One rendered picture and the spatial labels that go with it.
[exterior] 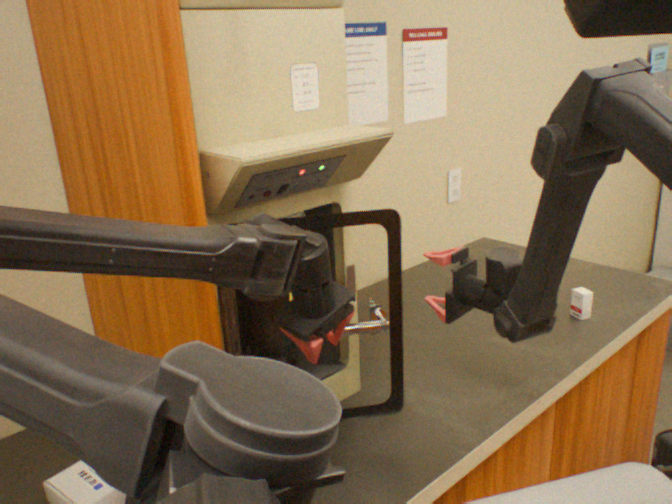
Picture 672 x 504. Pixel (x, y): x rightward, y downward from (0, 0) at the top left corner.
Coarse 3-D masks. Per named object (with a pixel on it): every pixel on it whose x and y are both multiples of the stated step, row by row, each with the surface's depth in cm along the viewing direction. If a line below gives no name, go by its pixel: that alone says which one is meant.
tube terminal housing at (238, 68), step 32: (192, 32) 88; (224, 32) 91; (256, 32) 95; (288, 32) 99; (320, 32) 103; (192, 64) 89; (224, 64) 92; (256, 64) 96; (288, 64) 100; (320, 64) 105; (192, 96) 90; (224, 96) 93; (256, 96) 97; (288, 96) 102; (320, 96) 106; (224, 128) 95; (256, 128) 99; (288, 128) 103; (320, 128) 108; (320, 192) 111
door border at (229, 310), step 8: (224, 288) 100; (224, 296) 100; (232, 296) 100; (224, 304) 100; (232, 304) 101; (224, 312) 101; (232, 312) 101; (232, 320) 102; (232, 328) 102; (232, 336) 103; (232, 344) 103; (240, 344) 103; (232, 352) 104; (240, 352) 104
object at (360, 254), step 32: (288, 224) 98; (320, 224) 99; (352, 224) 100; (384, 224) 101; (352, 256) 102; (384, 256) 103; (352, 288) 104; (384, 288) 105; (256, 320) 102; (352, 320) 106; (256, 352) 104; (288, 352) 106; (320, 352) 107; (352, 352) 108; (384, 352) 109; (352, 384) 110; (384, 384) 111; (352, 416) 112
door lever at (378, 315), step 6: (372, 312) 106; (378, 312) 106; (384, 312) 106; (372, 318) 106; (378, 318) 104; (384, 318) 104; (348, 324) 102; (354, 324) 102; (360, 324) 101; (366, 324) 101; (372, 324) 101; (378, 324) 102; (384, 324) 102; (348, 330) 101; (354, 330) 101; (360, 330) 101; (366, 330) 101; (372, 330) 102; (378, 330) 102; (384, 330) 102
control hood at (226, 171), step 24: (240, 144) 96; (264, 144) 95; (288, 144) 94; (312, 144) 93; (336, 144) 96; (360, 144) 101; (384, 144) 106; (216, 168) 90; (240, 168) 85; (264, 168) 89; (360, 168) 110; (216, 192) 92; (240, 192) 92
